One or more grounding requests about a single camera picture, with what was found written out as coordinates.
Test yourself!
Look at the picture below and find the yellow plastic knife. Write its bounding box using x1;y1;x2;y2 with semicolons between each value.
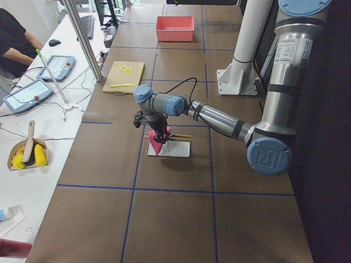
110;83;136;88

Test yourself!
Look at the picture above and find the wooden dustpan with brush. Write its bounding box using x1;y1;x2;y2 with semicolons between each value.
7;120;49;170

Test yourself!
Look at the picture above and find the white rack tray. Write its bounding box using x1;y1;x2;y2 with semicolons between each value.
146;141;191;157

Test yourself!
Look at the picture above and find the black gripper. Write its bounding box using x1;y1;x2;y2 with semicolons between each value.
133;110;168;144

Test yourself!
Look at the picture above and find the black computer mouse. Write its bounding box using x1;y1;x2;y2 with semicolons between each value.
49;39;61;47

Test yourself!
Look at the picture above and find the aluminium frame post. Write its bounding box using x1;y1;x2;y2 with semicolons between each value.
63;0;103;82

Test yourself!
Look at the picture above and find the teach pendant tablet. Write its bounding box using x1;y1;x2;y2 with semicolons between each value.
37;55;76;82
3;79;54;113

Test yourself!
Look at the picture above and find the wooden cutting board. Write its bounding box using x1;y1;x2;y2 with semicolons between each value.
103;61;144;95

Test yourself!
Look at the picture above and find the black keyboard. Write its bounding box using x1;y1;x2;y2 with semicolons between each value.
80;15;94;40

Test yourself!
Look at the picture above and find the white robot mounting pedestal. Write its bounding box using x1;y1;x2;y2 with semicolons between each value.
217;0;273;95

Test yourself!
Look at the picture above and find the seated person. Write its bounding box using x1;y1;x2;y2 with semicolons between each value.
1;8;43;78

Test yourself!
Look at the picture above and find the pink sponge cloth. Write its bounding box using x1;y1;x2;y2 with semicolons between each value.
149;127;171;156

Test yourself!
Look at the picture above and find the long grabber stick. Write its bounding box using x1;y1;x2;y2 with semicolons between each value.
36;49;83;122

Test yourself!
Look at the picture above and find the white tube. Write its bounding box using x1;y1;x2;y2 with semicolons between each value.
0;207;14;222

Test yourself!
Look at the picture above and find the yellow corn toy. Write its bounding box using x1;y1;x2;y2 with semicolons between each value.
35;144;48;167

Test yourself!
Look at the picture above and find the pink plastic bin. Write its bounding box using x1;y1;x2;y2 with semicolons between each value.
156;16;195;42

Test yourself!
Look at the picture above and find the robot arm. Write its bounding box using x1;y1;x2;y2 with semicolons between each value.
133;1;330;176

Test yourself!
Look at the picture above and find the wooden rack rod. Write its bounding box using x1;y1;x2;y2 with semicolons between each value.
144;135;192;142
168;134;191;139

